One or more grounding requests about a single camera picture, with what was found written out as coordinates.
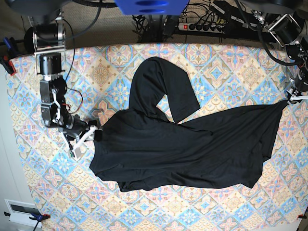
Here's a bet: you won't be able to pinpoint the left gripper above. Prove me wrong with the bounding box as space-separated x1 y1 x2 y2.
294 72 308 92

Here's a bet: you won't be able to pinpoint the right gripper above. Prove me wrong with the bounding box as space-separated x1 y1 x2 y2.
61 115 90 141

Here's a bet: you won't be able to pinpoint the black t-shirt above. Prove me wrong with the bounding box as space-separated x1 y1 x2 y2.
90 57 288 192

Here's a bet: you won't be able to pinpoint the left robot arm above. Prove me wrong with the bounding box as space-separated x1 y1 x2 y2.
236 0 308 93

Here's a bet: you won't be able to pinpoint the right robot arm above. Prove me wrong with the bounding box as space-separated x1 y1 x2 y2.
6 0 94 141

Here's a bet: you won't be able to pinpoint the patterned tablecloth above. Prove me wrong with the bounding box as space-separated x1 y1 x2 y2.
5 44 308 231

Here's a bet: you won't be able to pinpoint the round black speaker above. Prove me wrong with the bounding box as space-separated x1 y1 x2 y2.
24 27 35 54

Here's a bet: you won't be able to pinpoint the blue table clamp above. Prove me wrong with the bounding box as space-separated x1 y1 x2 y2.
0 37 16 76

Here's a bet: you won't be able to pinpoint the black orange bottom clamp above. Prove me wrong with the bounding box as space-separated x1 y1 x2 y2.
3 212 51 231

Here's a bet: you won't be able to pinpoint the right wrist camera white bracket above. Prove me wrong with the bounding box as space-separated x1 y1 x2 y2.
62 120 102 161

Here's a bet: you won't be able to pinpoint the white wall outlet box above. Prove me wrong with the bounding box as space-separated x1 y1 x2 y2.
4 199 39 227

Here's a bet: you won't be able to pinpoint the white power strip red switch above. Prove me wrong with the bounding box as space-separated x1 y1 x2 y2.
178 23 224 34

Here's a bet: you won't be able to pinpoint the tangled black cables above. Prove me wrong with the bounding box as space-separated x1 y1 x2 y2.
131 13 180 44

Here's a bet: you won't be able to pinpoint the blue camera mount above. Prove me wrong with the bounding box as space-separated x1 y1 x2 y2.
115 0 189 15

